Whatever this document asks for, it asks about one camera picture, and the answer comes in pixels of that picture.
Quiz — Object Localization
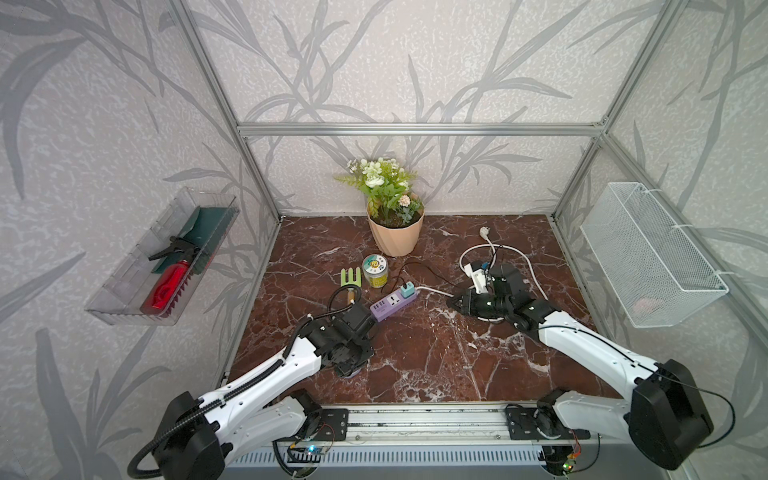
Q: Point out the red handled pruning shears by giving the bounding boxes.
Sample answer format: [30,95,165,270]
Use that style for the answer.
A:
[140,236,200,318]

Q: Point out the white power strip cord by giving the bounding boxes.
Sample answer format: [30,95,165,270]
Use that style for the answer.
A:
[415,226,548,322]

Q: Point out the round tin can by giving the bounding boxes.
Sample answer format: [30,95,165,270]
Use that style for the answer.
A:
[362,254,389,288]

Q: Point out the green garden fork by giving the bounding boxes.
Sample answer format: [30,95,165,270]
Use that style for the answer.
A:
[340,267,362,288]

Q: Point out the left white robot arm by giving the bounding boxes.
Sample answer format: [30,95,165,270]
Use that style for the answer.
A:
[127,303,378,479]

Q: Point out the pink object in basket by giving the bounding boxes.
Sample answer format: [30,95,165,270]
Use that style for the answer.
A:
[632,298,664,317]

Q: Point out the white wire mesh basket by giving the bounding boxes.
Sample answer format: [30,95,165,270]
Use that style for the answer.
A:
[581,182,729,329]

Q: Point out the purple power strip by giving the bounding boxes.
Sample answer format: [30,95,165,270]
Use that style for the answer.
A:
[370,288,418,322]

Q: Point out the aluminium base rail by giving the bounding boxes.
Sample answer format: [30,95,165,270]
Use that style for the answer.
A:
[173,400,679,448]

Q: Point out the black charging cable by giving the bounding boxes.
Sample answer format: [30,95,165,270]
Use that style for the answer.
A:
[381,259,457,295]

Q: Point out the green artificial flowering plant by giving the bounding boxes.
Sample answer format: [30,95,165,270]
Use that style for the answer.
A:
[334,158,424,229]

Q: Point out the beige flower pot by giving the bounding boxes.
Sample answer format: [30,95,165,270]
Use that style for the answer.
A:
[366,193,425,257]

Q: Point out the clear plastic wall tray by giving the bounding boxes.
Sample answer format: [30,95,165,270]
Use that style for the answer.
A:
[85,187,240,326]

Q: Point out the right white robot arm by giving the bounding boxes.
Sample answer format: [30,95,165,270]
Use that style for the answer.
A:
[447,262,714,470]

